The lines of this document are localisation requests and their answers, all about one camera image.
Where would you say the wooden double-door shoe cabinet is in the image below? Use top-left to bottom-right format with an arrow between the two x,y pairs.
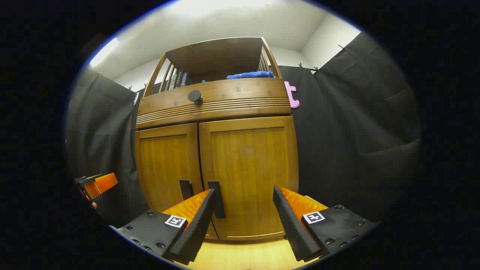
134,36 -> 300,241

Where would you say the wooden ribbed drawer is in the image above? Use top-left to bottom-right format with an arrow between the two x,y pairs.
136,78 -> 292,130

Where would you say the wide ceiling light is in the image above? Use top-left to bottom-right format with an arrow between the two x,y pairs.
169,0 -> 285,15

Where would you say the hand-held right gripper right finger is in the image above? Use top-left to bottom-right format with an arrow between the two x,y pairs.
273,185 -> 378,262

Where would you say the blue folded towel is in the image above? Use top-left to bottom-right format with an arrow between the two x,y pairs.
227,71 -> 275,80

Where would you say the black left door handle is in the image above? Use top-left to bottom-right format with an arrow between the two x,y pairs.
179,180 -> 195,201

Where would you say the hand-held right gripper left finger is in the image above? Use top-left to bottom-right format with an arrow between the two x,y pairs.
112,189 -> 217,266

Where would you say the wooden cabinet door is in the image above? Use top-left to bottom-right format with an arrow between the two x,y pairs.
199,115 -> 300,241
134,123 -> 220,240

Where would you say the black backdrop cloth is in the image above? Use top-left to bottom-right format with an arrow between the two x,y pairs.
66,32 -> 422,229

